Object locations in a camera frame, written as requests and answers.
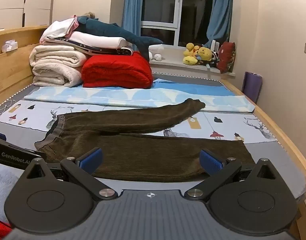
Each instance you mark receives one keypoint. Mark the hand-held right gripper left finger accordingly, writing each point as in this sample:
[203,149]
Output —
[90,160]

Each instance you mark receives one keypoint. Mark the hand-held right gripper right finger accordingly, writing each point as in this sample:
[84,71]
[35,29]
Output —
[211,161]

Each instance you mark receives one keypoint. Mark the light grey fleece cloth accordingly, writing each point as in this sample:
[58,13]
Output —
[3,190]

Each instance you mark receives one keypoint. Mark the deer print bed sheet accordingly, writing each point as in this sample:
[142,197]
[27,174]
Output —
[230,127]

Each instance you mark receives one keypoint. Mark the blue patterned blanket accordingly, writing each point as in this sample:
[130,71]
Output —
[118,96]

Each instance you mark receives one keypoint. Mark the purple storage box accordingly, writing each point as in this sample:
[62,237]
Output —
[252,86]

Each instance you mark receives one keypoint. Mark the white tissue box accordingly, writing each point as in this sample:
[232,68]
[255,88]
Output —
[10,46]

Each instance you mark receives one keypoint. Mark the cream folded blanket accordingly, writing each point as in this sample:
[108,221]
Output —
[55,62]

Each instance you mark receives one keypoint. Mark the red folded blanket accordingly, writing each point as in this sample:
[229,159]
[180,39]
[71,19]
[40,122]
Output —
[118,70]

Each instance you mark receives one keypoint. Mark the red cushion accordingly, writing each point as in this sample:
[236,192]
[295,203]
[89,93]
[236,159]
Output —
[226,57]

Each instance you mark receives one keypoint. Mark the yellow bear plush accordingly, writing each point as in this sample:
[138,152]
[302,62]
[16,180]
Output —
[206,53]

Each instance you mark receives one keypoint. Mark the yellow duck plush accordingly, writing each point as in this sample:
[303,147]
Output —
[190,53]

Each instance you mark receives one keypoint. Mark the white plastic object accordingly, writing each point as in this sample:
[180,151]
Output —
[214,45]

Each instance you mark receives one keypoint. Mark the white plush toy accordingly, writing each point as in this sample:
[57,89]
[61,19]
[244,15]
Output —
[156,55]

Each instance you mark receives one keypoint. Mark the white quilt with striped trim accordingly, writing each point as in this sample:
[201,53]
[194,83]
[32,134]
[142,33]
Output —
[93,40]

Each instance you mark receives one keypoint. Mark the white and pink cloth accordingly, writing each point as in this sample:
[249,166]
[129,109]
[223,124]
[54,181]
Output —
[59,27]

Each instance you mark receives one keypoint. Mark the blue shark plush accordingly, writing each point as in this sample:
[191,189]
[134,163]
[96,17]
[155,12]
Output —
[110,30]

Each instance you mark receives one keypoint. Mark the white wardrobe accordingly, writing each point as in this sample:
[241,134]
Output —
[8,0]

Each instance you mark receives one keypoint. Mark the brown plush toy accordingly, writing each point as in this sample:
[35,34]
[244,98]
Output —
[89,15]

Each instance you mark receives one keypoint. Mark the blue curtain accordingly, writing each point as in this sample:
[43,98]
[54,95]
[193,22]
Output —
[221,10]
[133,5]

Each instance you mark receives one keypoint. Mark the window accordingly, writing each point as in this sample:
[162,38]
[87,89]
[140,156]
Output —
[163,2]

